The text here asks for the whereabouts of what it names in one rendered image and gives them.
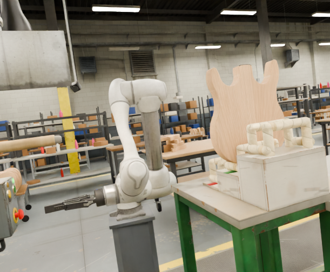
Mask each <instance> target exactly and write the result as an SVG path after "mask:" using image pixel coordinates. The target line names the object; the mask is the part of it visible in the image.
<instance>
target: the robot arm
mask: <svg viewBox="0 0 330 272"><path fill-rule="evenodd" d="M166 97H167V88H166V85H165V83H164V82H163V81H160V80H156V79H138V80H134V81H125V80H123V79H120V78H118V79H115V80H113V81H112V82H111V85H110V88H109V103H110V107H111V111H112V114H113V117H114V120H115V123H116V127H117V131H118V135H119V137H120V140H121V142H122V145H123V148H124V160H123V161H122V162H121V163H120V173H119V174H118V175H117V178H116V182H115V184H112V185H107V186H104V189H102V188H100V189H95V190H94V195H90V194H88V195H87V194H84V195H82V196H78V197H75V198H72V199H67V200H64V201H63V202H59V203H54V204H51V205H46V206H44V209H45V213H46V214H47V213H52V212H56V211H59V210H72V209H78V208H88V207H89V206H90V205H92V204H94V203H96V206H97V207H100V206H104V205H105V204H106V205H107V206H112V205H117V210H115V211H113V212H110V213H109V214H110V217H117V221H122V220H126V219H131V218H134V217H139V216H145V215H146V213H145V212H144V210H143V206H142V204H141V202H142V201H144V200H151V199H157V198H162V197H165V196H168V195H170V194H171V193H173V191H171V185H174V184H176V183H177V180H176V177H175V175H174V174H173V173H172V172H169V171H168V169H167V167H166V166H164V165H163V157H162V151H161V139H160V127H159V115H158V110H159V108H160V104H161V101H164V100H165V99H166ZM135 104H137V107H138V109H139V110H140V112H141V117H142V125H143V134H144V143H145V152H146V161H147V165H146V164H145V161H144V159H142V158H140V157H139V155H138V152H137V148H136V145H135V143H134V139H133V137H132V134H131V132H130V129H129V106H130V105H135Z"/></svg>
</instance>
